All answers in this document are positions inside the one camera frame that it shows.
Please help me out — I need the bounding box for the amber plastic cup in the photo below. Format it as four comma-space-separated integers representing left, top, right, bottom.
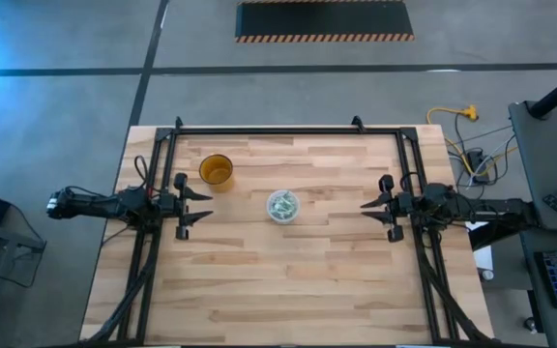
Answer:
197, 153, 235, 188

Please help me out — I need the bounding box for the clear plastic cup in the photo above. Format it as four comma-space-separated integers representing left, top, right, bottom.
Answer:
265, 188, 302, 225

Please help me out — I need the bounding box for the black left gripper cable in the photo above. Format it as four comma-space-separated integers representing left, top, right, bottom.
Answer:
132, 154, 152, 194

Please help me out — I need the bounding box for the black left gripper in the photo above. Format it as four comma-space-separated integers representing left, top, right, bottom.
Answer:
160, 171, 215, 242

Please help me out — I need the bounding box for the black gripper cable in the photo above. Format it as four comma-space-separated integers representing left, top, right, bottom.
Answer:
132, 154, 152, 194
397, 170, 420, 192

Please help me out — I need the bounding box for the black orange-striped floor mat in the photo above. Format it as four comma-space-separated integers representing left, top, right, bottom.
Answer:
234, 0, 416, 44

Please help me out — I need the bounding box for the black equipment stand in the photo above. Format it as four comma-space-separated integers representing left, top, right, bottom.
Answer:
0, 217, 47, 255

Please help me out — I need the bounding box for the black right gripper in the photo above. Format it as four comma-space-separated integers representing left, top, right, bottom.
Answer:
359, 173, 418, 244

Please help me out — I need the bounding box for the grey desk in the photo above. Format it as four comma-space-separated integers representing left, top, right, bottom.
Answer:
519, 225, 557, 348
509, 100, 557, 233

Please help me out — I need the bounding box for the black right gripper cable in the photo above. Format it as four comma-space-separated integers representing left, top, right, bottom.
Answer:
397, 170, 420, 192

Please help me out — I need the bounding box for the black desk support bar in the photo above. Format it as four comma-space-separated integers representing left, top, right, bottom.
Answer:
469, 212, 541, 250

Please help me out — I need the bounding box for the yellow extension cord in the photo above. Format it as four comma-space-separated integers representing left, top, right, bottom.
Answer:
425, 104, 519, 178

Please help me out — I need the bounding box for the white paper sheet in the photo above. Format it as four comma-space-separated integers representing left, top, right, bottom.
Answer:
466, 219, 495, 272

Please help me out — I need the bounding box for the black power strip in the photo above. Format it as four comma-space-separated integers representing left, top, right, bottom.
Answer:
466, 148, 491, 185

